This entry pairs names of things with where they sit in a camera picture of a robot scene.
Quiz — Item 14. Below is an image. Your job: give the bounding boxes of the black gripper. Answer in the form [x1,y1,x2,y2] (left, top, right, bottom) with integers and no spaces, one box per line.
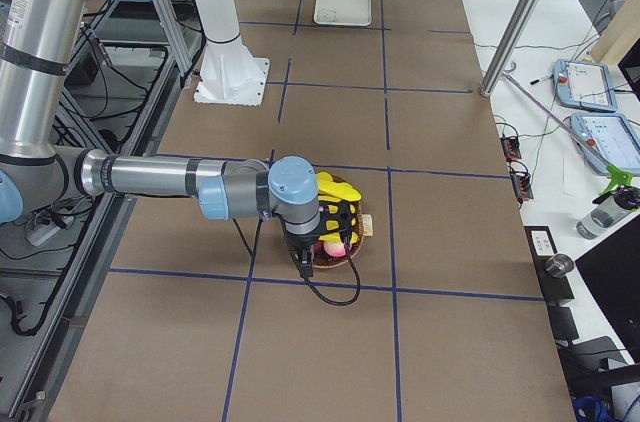
[285,231,317,277]

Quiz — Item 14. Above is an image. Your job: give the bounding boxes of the woven brown basket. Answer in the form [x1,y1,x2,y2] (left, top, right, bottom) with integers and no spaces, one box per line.
[313,193,365,269]

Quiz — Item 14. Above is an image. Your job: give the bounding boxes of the cream bear plate tray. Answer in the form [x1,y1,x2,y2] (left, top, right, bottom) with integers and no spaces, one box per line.
[313,0,372,27]

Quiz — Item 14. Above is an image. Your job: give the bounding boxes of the pink white apple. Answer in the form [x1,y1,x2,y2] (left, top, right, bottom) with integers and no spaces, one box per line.
[323,240,347,259]

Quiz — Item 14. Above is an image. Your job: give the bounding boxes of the black marker pen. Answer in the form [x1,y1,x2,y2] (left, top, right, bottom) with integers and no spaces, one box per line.
[530,74,553,85]

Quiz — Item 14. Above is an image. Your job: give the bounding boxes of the clear water bottle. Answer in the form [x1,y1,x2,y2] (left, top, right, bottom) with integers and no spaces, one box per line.
[576,186,639,240]

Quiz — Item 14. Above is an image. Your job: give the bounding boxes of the upper teach pendant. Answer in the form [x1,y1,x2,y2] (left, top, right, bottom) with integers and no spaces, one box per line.
[552,59,618,113]

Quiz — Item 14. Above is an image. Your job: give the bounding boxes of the teach pendant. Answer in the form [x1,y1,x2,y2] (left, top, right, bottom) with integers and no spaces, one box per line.
[570,113,639,176]
[552,59,618,113]

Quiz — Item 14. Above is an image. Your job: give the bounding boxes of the lower teach pendant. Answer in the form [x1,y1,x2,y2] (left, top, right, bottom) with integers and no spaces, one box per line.
[570,113,639,176]

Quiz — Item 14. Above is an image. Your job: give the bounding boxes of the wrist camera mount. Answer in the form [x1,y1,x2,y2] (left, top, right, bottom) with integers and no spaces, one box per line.
[320,199,359,244]

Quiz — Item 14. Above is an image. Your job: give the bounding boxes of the white camera pole base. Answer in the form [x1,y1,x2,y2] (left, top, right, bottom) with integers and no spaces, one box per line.
[194,0,270,106]

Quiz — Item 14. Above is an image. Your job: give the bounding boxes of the aluminium frame post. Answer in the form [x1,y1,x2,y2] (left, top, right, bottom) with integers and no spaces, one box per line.
[480,0,539,97]

